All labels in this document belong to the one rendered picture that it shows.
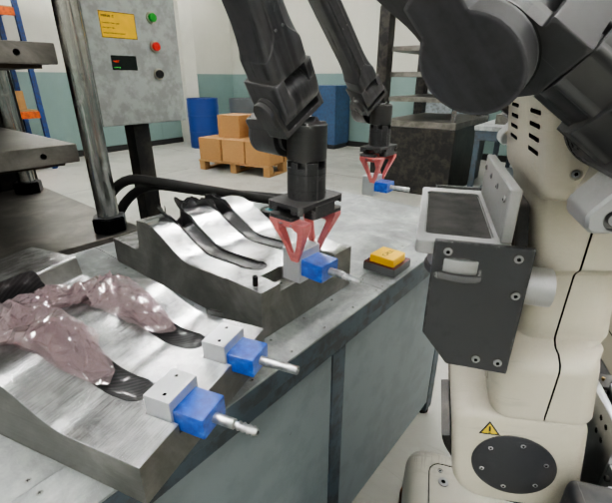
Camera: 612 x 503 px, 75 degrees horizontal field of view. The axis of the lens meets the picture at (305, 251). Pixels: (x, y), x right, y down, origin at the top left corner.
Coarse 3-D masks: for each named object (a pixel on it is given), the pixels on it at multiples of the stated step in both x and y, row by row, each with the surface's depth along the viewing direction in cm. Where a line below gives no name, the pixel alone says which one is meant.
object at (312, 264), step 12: (312, 252) 64; (288, 264) 63; (300, 264) 62; (312, 264) 60; (324, 264) 60; (336, 264) 63; (288, 276) 64; (300, 276) 63; (312, 276) 61; (324, 276) 61; (336, 276) 60; (348, 276) 59
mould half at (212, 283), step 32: (160, 224) 82; (224, 224) 89; (256, 224) 93; (128, 256) 92; (160, 256) 82; (192, 256) 78; (256, 256) 78; (192, 288) 78; (224, 288) 70; (256, 288) 65; (288, 288) 69; (320, 288) 78; (256, 320) 67; (288, 320) 72
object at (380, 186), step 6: (372, 174) 114; (378, 174) 114; (366, 180) 112; (378, 180) 113; (384, 180) 113; (366, 186) 113; (372, 186) 111; (378, 186) 111; (384, 186) 110; (390, 186) 110; (396, 186) 110; (366, 192) 113; (372, 192) 112; (378, 192) 115; (384, 192) 110
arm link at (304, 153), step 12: (312, 120) 54; (300, 132) 53; (312, 132) 53; (324, 132) 55; (288, 144) 56; (300, 144) 54; (312, 144) 54; (324, 144) 55; (288, 156) 56; (300, 156) 55; (312, 156) 55; (324, 156) 56
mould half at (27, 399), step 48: (144, 288) 64; (144, 336) 57; (0, 384) 45; (48, 384) 47; (240, 384) 57; (0, 432) 49; (48, 432) 44; (96, 432) 43; (144, 432) 43; (144, 480) 40
